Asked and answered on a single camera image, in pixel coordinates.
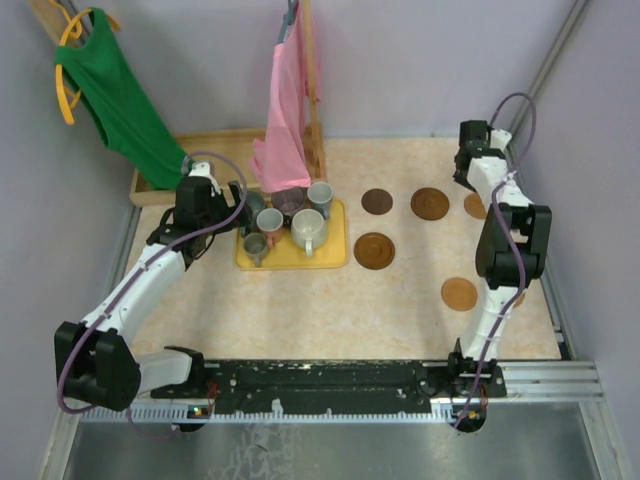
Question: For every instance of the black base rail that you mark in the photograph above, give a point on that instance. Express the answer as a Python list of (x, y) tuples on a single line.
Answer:
[(350, 387)]

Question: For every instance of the pink lettered mug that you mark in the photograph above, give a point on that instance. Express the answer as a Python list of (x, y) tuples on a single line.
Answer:
[(270, 223)]

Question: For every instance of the yellow clothes hanger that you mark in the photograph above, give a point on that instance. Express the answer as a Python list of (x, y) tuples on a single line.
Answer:
[(72, 32)]

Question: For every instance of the purple glass cup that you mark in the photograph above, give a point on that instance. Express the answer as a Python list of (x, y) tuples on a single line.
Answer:
[(289, 202)]

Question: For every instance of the brown ridged wooden coaster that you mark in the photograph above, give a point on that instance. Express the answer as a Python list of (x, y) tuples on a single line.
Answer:
[(374, 251)]

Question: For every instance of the yellow plastic tray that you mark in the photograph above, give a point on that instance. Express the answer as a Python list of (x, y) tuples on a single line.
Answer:
[(286, 255)]

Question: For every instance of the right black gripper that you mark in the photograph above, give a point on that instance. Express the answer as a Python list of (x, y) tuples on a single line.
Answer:
[(460, 179)]

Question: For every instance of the pink shirt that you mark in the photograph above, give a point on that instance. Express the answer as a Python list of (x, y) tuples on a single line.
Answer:
[(278, 161)]

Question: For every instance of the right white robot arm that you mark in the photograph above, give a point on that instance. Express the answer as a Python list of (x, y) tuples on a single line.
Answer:
[(512, 248)]

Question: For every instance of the cork woven coaster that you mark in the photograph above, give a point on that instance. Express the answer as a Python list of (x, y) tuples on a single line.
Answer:
[(520, 300)]

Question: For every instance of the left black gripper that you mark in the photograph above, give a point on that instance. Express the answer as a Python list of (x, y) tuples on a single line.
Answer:
[(230, 211)]

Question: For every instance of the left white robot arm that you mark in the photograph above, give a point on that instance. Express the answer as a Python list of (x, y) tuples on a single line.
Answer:
[(94, 361)]

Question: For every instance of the green shirt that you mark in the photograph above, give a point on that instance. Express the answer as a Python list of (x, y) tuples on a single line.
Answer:
[(125, 118)]

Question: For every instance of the grey blue mug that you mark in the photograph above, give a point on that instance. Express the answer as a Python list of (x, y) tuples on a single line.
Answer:
[(320, 196)]

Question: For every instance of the large white mug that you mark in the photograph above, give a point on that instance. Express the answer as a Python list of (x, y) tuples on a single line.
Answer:
[(309, 230)]

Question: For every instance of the small green grey mug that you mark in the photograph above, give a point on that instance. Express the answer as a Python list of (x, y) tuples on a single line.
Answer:
[(255, 246)]

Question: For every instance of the aluminium frame rail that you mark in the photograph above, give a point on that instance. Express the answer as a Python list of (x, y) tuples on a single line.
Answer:
[(551, 381)]

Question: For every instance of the light wooden coaster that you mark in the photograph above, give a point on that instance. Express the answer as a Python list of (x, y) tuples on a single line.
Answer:
[(474, 207), (459, 294)]

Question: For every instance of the dark teal mug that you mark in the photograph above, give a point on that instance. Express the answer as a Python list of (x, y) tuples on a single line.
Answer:
[(254, 204)]

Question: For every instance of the dark walnut coaster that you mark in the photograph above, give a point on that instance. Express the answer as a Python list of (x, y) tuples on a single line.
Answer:
[(377, 201)]

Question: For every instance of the wooden tray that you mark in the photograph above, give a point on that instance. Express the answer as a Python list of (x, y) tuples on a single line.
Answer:
[(235, 144)]

